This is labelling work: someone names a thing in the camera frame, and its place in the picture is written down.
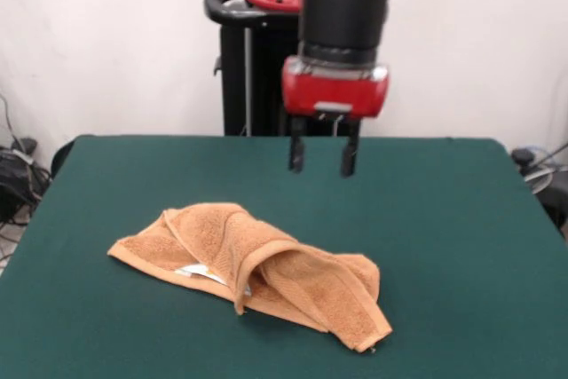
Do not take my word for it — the black floor object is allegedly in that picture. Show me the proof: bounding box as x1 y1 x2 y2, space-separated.
539 183 568 232

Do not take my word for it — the orange terry towel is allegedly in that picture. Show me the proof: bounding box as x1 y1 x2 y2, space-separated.
106 202 394 354

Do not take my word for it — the black cable bundle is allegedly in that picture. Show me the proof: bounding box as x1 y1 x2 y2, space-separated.
0 93 52 265

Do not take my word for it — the dark green table cloth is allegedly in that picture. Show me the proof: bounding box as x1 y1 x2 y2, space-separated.
0 133 568 379

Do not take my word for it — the black power adapter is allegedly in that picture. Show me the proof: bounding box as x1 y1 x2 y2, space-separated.
511 149 537 166

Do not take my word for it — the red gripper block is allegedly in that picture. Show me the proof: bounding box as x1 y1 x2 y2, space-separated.
281 56 392 178

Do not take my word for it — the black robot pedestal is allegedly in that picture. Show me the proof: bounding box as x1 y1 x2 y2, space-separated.
203 0 370 138

